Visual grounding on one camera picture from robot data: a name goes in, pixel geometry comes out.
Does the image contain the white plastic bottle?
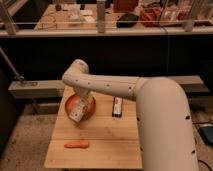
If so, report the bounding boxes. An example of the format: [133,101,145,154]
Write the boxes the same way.
[68,96,88,123]

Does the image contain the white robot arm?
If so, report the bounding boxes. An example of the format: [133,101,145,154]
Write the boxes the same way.
[62,59,199,171]

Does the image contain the orange ceramic bowl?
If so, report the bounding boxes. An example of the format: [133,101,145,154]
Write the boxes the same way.
[65,94,96,123]

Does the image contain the orange carrot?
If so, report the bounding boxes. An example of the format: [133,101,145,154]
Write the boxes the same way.
[64,140,89,148]

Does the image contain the black computer mouse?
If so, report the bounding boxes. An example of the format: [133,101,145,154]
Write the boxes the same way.
[116,13,139,28]

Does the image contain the orange tool on shelf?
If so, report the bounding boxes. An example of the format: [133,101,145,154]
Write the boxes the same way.
[140,8,161,27]

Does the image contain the grey metal beam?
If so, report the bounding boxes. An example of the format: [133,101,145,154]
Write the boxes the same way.
[8,75,209,99]

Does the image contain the diagonal metal rod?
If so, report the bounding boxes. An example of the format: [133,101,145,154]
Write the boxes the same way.
[0,46,26,85]

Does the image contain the black floor pedal box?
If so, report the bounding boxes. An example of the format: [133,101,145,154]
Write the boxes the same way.
[198,124,213,147]

